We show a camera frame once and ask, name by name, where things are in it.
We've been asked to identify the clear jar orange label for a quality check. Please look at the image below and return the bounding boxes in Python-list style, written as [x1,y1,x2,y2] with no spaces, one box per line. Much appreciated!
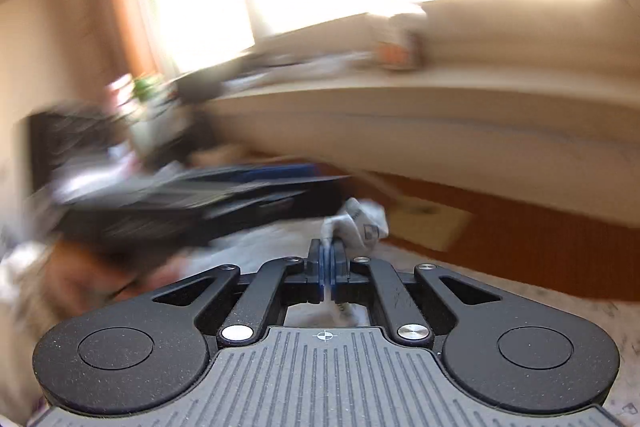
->
[375,9,428,72]

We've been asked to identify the white bottle green lid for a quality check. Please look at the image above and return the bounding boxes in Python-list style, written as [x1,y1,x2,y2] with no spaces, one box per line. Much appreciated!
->
[130,74,181,158]

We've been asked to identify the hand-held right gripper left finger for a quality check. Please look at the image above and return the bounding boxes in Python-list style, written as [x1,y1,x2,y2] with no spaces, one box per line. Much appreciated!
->
[152,239,327,348]

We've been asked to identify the person's white jacket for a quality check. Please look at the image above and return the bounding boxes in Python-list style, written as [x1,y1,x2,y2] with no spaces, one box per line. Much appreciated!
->
[0,237,66,408]

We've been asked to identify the clear plastic bag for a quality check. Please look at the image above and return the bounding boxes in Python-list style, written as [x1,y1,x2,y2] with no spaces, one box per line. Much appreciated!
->
[225,52,376,88]

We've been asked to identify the white checker-print pajama pants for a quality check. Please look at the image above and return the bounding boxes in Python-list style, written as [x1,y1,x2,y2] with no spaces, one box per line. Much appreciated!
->
[175,197,640,418]

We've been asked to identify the person's left hand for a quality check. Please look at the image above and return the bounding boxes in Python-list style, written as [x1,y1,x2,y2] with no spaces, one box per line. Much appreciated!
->
[30,237,191,308]

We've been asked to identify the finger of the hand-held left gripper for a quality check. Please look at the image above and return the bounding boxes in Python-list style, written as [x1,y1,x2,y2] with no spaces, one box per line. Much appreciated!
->
[205,187,346,240]
[150,162,351,190]

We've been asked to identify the beige windowsill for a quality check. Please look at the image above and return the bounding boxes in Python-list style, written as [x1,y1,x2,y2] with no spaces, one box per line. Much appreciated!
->
[205,0,640,228]

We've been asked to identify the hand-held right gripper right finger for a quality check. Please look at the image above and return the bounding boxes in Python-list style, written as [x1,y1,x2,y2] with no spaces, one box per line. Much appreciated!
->
[327,239,503,348]

